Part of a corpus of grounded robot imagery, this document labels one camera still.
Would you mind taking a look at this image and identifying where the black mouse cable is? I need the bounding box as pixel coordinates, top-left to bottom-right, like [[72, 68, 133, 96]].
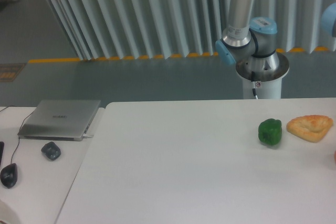
[[0, 105, 36, 165]]

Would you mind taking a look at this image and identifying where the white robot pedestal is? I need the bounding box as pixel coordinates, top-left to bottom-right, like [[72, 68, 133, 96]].
[[236, 52, 289, 99]]

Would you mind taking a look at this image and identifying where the triangular flat bread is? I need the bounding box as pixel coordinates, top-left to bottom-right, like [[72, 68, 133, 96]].
[[286, 115, 333, 143]]

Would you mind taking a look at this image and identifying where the green bell pepper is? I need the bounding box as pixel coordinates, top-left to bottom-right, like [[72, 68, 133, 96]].
[[258, 119, 282, 146]]

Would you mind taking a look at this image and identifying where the black device at edge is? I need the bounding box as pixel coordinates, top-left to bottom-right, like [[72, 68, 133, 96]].
[[0, 141, 4, 165]]

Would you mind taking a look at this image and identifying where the white robot base cable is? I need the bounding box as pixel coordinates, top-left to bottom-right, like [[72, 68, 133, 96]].
[[250, 71, 259, 100]]

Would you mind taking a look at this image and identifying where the white round object corner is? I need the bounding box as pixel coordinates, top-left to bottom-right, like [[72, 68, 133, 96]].
[[1, 201, 20, 224]]

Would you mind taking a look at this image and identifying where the black computer mouse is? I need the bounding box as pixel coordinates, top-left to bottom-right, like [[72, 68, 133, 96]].
[[1, 163, 18, 189]]

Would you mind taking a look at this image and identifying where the silver closed laptop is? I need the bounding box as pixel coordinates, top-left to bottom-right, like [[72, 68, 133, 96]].
[[18, 100, 100, 141]]

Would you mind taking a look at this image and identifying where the white folding partition screen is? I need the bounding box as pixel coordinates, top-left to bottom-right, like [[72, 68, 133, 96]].
[[48, 0, 335, 60]]

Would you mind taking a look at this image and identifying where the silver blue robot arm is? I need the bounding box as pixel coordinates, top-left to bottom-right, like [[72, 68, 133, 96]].
[[215, 0, 335, 65]]

